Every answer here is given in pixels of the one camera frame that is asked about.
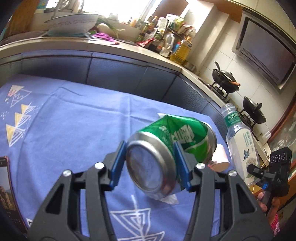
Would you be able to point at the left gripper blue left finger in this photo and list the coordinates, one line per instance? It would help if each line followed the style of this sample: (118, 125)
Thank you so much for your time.
(117, 162)

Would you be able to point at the yellow cooking oil bottle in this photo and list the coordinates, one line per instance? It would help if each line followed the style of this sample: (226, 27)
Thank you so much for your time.
(182, 51)

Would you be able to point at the crushed green soda can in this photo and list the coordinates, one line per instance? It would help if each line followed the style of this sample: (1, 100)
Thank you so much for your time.
(151, 159)

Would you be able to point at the steel range hood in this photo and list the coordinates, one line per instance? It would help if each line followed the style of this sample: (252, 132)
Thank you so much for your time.
(265, 47)

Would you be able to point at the blue printed tablecloth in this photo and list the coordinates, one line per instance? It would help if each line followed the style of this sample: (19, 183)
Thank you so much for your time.
(50, 125)

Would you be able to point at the black wok with lid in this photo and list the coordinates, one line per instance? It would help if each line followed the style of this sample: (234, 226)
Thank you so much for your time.
(254, 110)

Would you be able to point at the large white basin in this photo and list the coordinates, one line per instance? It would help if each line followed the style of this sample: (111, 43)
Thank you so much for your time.
(72, 24)

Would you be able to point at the black wok with spatula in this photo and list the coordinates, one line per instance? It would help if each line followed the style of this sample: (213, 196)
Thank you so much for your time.
(225, 79)

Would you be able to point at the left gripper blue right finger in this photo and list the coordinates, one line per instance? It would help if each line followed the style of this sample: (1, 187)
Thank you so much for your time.
(184, 166)

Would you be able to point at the white plastic jug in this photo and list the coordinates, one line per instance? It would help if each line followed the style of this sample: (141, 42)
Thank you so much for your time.
(168, 45)

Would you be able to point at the pink paper cup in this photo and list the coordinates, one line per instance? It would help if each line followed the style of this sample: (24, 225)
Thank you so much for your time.
(219, 161)

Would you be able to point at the smartphone in pink case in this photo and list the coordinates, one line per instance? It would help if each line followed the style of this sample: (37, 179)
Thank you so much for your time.
(8, 201)

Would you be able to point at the white tissue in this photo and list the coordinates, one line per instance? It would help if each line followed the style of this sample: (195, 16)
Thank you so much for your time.
(171, 199)

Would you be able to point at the pink dotted sleeve forearm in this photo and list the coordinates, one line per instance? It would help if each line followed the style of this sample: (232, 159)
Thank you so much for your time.
(275, 225)

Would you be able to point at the clear plastic water bottle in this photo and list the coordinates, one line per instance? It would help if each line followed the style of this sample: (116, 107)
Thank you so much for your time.
(240, 144)

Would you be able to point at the black gas stove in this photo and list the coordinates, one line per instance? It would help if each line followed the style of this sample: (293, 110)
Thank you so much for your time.
(224, 96)

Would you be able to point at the purple cloth on counter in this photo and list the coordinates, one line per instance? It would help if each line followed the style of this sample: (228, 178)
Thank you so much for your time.
(105, 37)

